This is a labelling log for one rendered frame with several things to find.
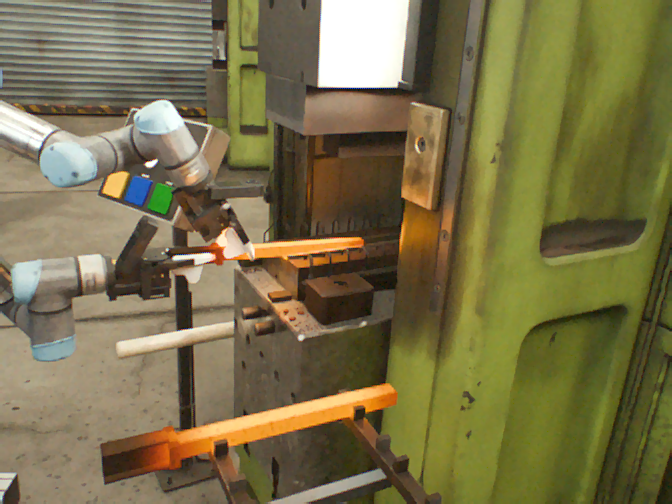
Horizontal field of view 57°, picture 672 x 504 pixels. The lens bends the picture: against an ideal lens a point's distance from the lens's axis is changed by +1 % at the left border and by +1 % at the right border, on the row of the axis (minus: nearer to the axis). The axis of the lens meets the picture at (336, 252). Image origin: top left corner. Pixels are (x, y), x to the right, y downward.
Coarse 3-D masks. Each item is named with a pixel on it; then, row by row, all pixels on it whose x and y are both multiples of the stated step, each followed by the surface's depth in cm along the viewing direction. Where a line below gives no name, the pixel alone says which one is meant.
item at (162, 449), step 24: (384, 384) 97; (288, 408) 90; (312, 408) 90; (336, 408) 91; (168, 432) 82; (192, 432) 83; (216, 432) 84; (240, 432) 84; (264, 432) 86; (120, 456) 78; (144, 456) 80; (168, 456) 81
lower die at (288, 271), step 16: (288, 240) 147; (304, 240) 145; (288, 256) 132; (320, 256) 135; (336, 256) 136; (352, 256) 136; (368, 256) 137; (272, 272) 142; (288, 272) 133; (304, 272) 130; (320, 272) 132; (336, 272) 134; (288, 288) 135
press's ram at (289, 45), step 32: (288, 0) 117; (320, 0) 106; (352, 0) 108; (384, 0) 111; (288, 32) 119; (320, 32) 108; (352, 32) 110; (384, 32) 113; (288, 64) 121; (320, 64) 110; (352, 64) 113; (384, 64) 116
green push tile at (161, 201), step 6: (156, 186) 164; (162, 186) 163; (168, 186) 162; (156, 192) 164; (162, 192) 162; (168, 192) 161; (156, 198) 163; (162, 198) 162; (168, 198) 161; (150, 204) 164; (156, 204) 162; (162, 204) 161; (168, 204) 160; (150, 210) 165; (156, 210) 162; (162, 210) 161; (168, 210) 160
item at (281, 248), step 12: (312, 240) 138; (324, 240) 139; (336, 240) 140; (348, 240) 141; (360, 240) 142; (180, 252) 122; (192, 252) 123; (204, 252) 124; (216, 252) 125; (264, 252) 130; (276, 252) 132; (288, 252) 133; (300, 252) 135; (216, 264) 125
